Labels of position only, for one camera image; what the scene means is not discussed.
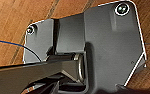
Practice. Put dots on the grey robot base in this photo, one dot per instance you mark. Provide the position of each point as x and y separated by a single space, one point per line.
111 46

